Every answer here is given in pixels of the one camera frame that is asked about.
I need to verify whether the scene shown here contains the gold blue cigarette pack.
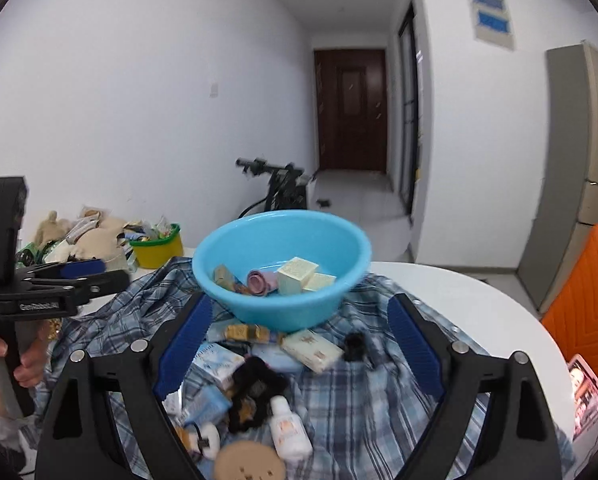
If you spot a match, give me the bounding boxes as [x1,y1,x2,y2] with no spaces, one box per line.
[212,264,251,296]

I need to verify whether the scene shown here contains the pink plastic cup lid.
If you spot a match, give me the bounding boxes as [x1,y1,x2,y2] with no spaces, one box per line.
[246,270,278,297]

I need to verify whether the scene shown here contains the cream orange carton box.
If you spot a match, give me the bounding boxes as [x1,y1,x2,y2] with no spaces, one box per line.
[276,257,319,296]

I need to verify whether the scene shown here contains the cream square carton box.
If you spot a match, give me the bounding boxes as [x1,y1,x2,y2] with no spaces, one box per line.
[302,273,336,292]

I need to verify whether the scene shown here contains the person's left hand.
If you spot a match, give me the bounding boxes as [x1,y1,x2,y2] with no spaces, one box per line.
[0,322,51,389]

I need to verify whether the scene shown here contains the light blue raison box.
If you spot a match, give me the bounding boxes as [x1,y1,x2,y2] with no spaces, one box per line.
[192,342,245,390]

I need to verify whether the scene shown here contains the light blue barcode box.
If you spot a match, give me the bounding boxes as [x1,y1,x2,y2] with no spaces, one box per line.
[179,385,232,427]

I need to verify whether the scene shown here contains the beige plush toy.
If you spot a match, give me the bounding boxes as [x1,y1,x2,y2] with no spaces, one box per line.
[34,210,75,249]

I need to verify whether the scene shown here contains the small black box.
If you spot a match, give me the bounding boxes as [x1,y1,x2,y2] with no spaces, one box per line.
[342,332,367,363]

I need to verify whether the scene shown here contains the black plush toy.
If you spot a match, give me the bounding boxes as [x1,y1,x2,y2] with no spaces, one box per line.
[227,356,288,434]

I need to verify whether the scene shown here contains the yellow green storage bin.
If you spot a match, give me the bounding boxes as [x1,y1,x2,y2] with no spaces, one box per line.
[130,223,184,270]

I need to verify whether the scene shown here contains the gold cigarette pack by basin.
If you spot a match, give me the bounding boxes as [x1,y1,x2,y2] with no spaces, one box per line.
[224,324,272,344]

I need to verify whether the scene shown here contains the cream long narrow box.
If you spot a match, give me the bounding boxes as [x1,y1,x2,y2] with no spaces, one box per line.
[282,330,343,374]

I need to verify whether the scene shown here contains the round tan wooden disc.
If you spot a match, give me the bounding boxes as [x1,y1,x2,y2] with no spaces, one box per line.
[212,441,286,480]

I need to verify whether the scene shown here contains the white lotion bottle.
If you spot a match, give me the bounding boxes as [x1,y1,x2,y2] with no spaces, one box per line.
[270,396,313,463]

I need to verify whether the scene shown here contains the light blue plastic basin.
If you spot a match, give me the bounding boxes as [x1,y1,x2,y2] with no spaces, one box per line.
[192,210,372,333]

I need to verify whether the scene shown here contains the orange chair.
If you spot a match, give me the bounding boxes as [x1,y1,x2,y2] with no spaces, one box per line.
[542,224,598,377]

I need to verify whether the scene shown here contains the pink hello kitty bag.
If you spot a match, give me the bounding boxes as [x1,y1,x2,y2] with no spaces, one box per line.
[568,354,598,440]

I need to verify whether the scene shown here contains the black bicycle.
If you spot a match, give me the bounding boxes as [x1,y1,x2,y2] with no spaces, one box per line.
[235,158,311,219]

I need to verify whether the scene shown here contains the grey beige refrigerator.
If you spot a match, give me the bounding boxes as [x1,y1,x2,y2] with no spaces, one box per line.
[517,41,598,313]

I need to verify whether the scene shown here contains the black framed glass door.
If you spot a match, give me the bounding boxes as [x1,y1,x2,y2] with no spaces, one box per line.
[398,3,419,219]

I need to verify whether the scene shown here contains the dark brown door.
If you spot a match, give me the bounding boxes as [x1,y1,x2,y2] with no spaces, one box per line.
[314,49,388,174]

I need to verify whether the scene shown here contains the white charger with cable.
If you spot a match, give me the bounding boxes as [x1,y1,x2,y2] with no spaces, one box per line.
[187,422,221,460]

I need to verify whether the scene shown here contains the white wall switch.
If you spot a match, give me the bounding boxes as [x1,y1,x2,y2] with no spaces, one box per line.
[210,82,219,98]

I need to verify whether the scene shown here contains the grey wall panel blue screens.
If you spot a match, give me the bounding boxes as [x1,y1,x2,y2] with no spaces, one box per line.
[468,0,515,51]

